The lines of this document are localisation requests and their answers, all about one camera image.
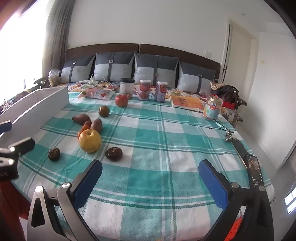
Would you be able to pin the red box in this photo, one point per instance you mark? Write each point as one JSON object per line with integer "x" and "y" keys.
{"x": 228, "y": 105}

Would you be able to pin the dark brown mangosteen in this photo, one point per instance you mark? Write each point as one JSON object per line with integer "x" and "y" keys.
{"x": 54, "y": 154}
{"x": 114, "y": 154}

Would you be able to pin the window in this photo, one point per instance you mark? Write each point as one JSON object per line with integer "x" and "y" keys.
{"x": 20, "y": 58}

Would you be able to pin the white snack packet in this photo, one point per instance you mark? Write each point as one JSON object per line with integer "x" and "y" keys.
{"x": 105, "y": 94}

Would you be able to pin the red label can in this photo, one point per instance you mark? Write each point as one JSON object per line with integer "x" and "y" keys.
{"x": 144, "y": 90}

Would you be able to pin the beige bag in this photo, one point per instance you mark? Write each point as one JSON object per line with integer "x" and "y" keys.
{"x": 216, "y": 85}

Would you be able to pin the brown handbag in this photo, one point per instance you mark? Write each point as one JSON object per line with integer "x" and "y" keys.
{"x": 232, "y": 93}

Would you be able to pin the teal checked blanket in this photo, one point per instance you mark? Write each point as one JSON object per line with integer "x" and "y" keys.
{"x": 150, "y": 139}

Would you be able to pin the grey two-tone pillow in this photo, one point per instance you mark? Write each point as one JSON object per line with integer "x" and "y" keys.
{"x": 155, "y": 69}
{"x": 196, "y": 78}
{"x": 113, "y": 67}
{"x": 76, "y": 71}

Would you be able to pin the dark wooden chair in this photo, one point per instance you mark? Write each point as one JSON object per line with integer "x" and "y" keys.
{"x": 41, "y": 82}

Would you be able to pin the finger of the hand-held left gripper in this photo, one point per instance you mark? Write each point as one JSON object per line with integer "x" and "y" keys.
{"x": 5, "y": 127}
{"x": 23, "y": 145}

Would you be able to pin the grey curtain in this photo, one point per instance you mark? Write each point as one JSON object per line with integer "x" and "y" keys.
{"x": 59, "y": 34}

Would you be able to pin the white door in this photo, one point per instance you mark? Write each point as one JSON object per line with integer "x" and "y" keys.
{"x": 239, "y": 58}

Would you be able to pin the pink snack packet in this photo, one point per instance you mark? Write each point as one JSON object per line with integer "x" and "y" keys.
{"x": 89, "y": 93}

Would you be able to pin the purple sweet potato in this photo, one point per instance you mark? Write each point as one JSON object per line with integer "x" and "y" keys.
{"x": 80, "y": 118}
{"x": 96, "y": 125}

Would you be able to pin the brown headboard panel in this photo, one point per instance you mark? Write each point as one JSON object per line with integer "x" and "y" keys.
{"x": 180, "y": 52}
{"x": 101, "y": 47}

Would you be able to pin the red apple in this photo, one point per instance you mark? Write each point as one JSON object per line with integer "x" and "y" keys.
{"x": 121, "y": 100}

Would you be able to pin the orange flat box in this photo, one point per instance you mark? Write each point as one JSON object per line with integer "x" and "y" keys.
{"x": 187, "y": 103}

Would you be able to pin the person's left forearm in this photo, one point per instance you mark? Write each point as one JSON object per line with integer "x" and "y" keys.
{"x": 11, "y": 208}

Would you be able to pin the yellow apple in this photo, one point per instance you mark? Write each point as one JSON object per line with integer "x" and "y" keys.
{"x": 90, "y": 141}

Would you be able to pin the black smartphone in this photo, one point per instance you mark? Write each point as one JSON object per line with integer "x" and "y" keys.
{"x": 254, "y": 171}

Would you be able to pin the clear plastic snack bag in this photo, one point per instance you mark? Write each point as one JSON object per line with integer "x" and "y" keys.
{"x": 54, "y": 78}

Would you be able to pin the white wardrobe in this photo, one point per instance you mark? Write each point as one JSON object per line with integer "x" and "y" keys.
{"x": 274, "y": 92}

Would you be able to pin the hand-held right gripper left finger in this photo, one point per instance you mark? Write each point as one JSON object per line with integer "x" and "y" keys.
{"x": 89, "y": 178}

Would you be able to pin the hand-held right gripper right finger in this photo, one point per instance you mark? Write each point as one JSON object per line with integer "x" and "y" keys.
{"x": 211, "y": 178}

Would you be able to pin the dark reddish tangerine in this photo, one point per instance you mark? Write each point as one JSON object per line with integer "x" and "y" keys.
{"x": 88, "y": 123}

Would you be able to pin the brown green pear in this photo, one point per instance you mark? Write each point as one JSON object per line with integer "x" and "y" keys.
{"x": 104, "y": 111}

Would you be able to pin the clear jar black lid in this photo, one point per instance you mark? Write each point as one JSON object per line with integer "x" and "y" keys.
{"x": 126, "y": 89}

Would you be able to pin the white cardboard box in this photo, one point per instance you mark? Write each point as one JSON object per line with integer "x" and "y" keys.
{"x": 34, "y": 103}

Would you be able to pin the white power strip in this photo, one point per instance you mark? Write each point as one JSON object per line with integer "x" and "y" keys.
{"x": 86, "y": 81}

